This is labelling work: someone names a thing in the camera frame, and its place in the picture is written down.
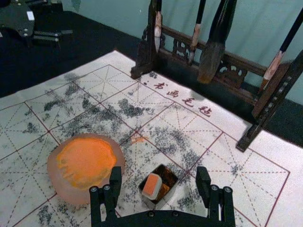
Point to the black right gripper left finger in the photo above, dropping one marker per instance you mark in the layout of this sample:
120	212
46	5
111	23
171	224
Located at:
101	203

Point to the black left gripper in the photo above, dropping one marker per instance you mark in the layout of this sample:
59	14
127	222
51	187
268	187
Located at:
16	16

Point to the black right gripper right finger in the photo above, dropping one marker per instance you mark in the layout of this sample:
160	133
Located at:
217	203

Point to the black table cloth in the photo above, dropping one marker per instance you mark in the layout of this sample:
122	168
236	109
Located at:
71	47

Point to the round orange ink paste dish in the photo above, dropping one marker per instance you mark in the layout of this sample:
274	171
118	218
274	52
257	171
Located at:
82	163

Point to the stone seal with orange face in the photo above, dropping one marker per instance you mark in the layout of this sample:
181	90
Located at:
151	185

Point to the white gridded calligraphy felt mat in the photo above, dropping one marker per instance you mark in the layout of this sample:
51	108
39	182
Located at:
194	132

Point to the thin white-tipped calligraphy brush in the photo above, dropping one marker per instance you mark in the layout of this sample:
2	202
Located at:
157	33

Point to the dark carved wooden brush rack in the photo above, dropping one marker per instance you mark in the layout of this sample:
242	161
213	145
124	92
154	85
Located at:
236	87

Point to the thin brown-tipped calligraphy brush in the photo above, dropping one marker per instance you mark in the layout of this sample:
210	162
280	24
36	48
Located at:
196	35

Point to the large dark bristle calligraphy brush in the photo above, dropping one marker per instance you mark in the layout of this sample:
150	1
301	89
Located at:
214	52

